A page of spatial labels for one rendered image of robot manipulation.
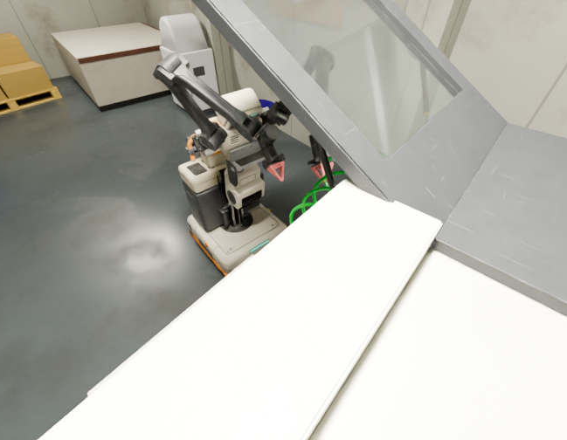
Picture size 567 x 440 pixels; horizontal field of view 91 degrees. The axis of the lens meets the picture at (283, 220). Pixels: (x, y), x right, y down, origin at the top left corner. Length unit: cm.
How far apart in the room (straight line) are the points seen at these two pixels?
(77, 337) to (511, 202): 247
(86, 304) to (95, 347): 38
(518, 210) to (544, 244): 10
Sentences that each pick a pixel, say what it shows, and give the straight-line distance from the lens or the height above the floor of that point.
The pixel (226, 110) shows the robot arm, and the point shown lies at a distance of 120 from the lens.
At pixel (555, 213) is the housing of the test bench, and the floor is 150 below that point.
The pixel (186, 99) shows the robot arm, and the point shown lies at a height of 145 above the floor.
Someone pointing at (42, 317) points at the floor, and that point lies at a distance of 276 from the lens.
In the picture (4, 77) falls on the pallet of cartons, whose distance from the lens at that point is 638.
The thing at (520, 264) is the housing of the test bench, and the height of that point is 150.
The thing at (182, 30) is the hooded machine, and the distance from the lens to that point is 471.
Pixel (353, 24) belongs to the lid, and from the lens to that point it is 106.
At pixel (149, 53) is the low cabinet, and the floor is 67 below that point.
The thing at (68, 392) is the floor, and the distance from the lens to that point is 237.
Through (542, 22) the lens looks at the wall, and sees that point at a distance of 250.
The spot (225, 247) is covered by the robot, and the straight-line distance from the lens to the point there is 219.
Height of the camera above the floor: 193
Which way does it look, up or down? 45 degrees down
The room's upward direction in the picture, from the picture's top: straight up
